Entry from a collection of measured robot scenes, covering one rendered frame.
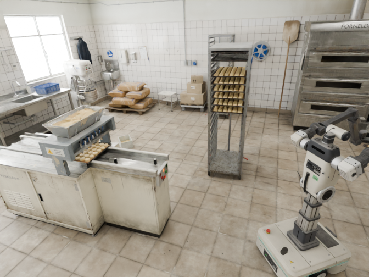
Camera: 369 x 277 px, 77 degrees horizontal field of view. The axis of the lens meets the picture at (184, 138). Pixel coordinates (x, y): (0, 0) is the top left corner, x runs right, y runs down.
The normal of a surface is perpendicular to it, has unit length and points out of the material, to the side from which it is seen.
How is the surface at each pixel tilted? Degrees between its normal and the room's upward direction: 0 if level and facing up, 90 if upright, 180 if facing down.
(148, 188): 90
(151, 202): 90
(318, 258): 0
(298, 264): 0
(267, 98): 90
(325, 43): 90
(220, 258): 0
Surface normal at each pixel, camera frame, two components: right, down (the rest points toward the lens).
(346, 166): -0.51, -0.69
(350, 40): -0.35, 0.44
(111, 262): -0.04, -0.89
